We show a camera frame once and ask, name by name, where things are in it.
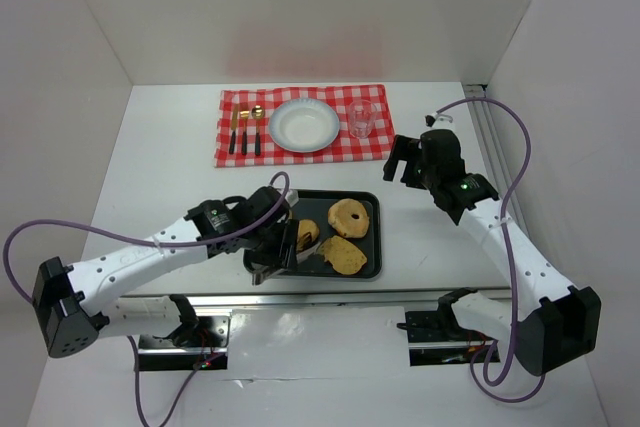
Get metal tongs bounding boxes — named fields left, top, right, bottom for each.
left=243, top=235, right=320, bottom=286

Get speckled bread slice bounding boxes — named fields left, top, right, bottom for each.
left=317, top=236, right=367, bottom=276

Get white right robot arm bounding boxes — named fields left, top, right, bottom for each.
left=383, top=129, right=601, bottom=377

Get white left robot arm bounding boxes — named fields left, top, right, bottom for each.
left=32, top=186, right=298, bottom=358

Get small round bun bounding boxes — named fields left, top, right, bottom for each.
left=296, top=219, right=320, bottom=252

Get clear plastic cup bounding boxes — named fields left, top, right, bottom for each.
left=346, top=99, right=378, bottom=139

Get red white checkered cloth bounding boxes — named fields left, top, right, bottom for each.
left=213, top=84, right=395, bottom=168

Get black baking tray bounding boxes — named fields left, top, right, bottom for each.
left=243, top=190, right=382, bottom=285

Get pale bagel with hole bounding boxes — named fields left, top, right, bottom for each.
left=328, top=199, right=370, bottom=239

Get white cover board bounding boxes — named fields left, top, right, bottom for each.
left=223, top=307, right=409, bottom=382

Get white paper plate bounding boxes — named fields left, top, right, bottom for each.
left=267, top=98, right=340, bottom=154

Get metal base rail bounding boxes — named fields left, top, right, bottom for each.
left=135, top=291, right=492, bottom=380

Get gold fork black handle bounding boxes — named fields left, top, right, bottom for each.
left=239, top=104, right=251, bottom=156

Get gold knife black handle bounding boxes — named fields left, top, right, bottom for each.
left=228, top=105, right=239, bottom=155

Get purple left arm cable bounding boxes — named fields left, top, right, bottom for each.
left=3, top=170, right=292, bottom=427

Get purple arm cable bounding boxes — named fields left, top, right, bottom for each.
left=424, top=96, right=547, bottom=402
left=3, top=170, right=292, bottom=427

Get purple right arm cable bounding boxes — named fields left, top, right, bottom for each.
left=424, top=96, right=547, bottom=402

